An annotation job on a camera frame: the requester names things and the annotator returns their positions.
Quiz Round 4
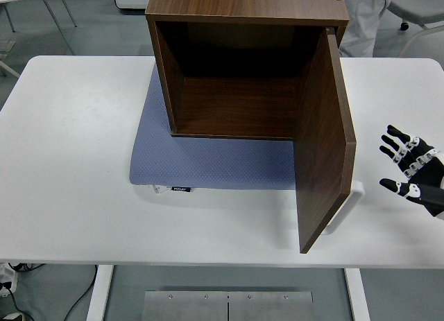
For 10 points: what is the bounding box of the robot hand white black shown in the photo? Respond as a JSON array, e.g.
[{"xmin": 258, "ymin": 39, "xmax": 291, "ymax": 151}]
[{"xmin": 379, "ymin": 124, "xmax": 444, "ymax": 220}]

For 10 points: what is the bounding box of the grey metal plate with screws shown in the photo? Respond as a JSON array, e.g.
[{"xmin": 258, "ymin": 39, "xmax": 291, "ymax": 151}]
[{"xmin": 142, "ymin": 290, "xmax": 314, "ymax": 321}]

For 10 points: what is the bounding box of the white door handle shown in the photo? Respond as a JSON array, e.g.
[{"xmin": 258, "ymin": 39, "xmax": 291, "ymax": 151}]
[{"xmin": 321, "ymin": 180, "xmax": 366, "ymax": 235}]

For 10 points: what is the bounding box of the brown wooden cabinet body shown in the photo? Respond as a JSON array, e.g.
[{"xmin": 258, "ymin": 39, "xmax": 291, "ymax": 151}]
[{"xmin": 144, "ymin": 0, "xmax": 350, "ymax": 141}]

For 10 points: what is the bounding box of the white table leg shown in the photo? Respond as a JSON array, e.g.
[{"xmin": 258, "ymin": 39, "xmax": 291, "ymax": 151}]
[
  {"xmin": 343, "ymin": 267, "xmax": 371, "ymax": 321},
  {"xmin": 85, "ymin": 264, "xmax": 114, "ymax": 321}
]

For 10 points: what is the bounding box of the person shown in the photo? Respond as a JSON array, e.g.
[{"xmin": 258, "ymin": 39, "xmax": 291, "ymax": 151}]
[{"xmin": 338, "ymin": 0, "xmax": 395, "ymax": 58}]

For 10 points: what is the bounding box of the white power strip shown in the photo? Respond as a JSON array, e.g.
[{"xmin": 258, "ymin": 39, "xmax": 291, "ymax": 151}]
[{"xmin": 0, "ymin": 261, "xmax": 18, "ymax": 297}]

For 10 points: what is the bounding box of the grey office chair with castors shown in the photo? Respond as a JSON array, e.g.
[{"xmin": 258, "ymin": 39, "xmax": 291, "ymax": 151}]
[{"xmin": 386, "ymin": 0, "xmax": 444, "ymax": 58}]

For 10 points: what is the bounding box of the brown wooden cabinet door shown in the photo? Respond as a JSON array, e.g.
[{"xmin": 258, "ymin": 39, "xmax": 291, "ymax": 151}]
[{"xmin": 293, "ymin": 26, "xmax": 357, "ymax": 254}]

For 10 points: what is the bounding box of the black floor cable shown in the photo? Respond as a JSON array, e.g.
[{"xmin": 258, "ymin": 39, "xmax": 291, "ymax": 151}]
[{"xmin": 64, "ymin": 264, "xmax": 99, "ymax": 321}]

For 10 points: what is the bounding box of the blue-grey dotted mat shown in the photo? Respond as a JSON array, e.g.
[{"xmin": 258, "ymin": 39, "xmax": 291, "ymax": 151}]
[{"xmin": 129, "ymin": 62, "xmax": 298, "ymax": 191}]

